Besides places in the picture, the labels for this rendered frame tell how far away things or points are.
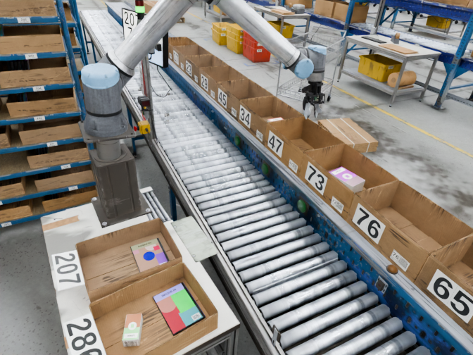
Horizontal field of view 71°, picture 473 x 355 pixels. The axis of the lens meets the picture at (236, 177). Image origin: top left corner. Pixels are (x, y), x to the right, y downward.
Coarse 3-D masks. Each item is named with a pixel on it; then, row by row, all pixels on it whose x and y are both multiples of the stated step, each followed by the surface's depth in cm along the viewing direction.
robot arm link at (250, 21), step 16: (208, 0) 131; (224, 0) 132; (240, 0) 134; (240, 16) 136; (256, 16) 138; (256, 32) 140; (272, 32) 142; (272, 48) 145; (288, 48) 146; (288, 64) 151; (304, 64) 149
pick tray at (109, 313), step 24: (144, 288) 133; (168, 288) 138; (192, 288) 138; (96, 312) 124; (120, 312) 128; (144, 312) 128; (216, 312) 121; (120, 336) 120; (144, 336) 120; (168, 336) 121; (192, 336) 118
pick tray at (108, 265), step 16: (144, 224) 157; (160, 224) 161; (96, 240) 148; (112, 240) 152; (128, 240) 157; (144, 240) 159; (160, 240) 160; (80, 256) 148; (96, 256) 150; (112, 256) 150; (128, 256) 151; (176, 256) 149; (96, 272) 143; (112, 272) 143; (128, 272) 144; (144, 272) 134; (96, 288) 126; (112, 288) 129
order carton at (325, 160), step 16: (304, 160) 180; (320, 160) 188; (336, 160) 194; (352, 160) 188; (368, 160) 177; (304, 176) 183; (368, 176) 179; (384, 176) 169; (336, 192) 161; (352, 192) 152
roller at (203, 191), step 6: (234, 180) 206; (240, 180) 206; (246, 180) 207; (252, 180) 209; (258, 180) 211; (210, 186) 200; (216, 186) 200; (222, 186) 201; (228, 186) 202; (234, 186) 204; (192, 192) 194; (198, 192) 195; (204, 192) 196; (210, 192) 198; (192, 198) 194
